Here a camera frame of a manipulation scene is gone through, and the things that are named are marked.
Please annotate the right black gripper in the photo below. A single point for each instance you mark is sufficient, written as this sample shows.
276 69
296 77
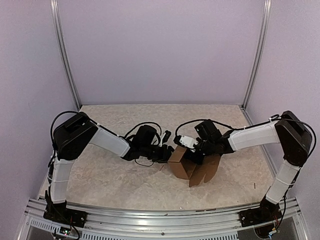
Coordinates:
190 156

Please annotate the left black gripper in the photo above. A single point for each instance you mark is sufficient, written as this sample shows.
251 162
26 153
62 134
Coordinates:
166 154

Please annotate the brown cardboard box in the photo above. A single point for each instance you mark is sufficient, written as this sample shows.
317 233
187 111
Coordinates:
185 169

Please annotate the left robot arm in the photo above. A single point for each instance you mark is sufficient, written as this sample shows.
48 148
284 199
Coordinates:
73 132

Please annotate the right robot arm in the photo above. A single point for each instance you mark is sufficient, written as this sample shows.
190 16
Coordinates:
296 138

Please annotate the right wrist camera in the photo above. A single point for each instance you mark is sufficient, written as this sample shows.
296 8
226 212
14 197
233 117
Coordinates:
186 142

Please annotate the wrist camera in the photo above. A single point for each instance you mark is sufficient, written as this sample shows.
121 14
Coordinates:
164 137
186 142

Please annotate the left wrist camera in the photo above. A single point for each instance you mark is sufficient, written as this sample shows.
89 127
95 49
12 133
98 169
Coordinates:
164 137

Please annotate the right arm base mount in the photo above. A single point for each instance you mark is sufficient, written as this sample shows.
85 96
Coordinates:
256 216

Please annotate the front aluminium rail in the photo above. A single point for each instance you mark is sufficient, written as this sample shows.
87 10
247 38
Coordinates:
126 224

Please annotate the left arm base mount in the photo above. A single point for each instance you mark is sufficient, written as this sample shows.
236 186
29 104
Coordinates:
71 217

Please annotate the right aluminium frame post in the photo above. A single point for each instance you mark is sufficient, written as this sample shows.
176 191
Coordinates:
258 53

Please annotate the aluminium frame post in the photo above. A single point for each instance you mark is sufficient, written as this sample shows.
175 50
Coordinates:
55 12
258 53

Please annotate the left aluminium frame post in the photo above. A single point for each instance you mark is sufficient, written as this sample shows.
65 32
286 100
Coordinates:
55 12

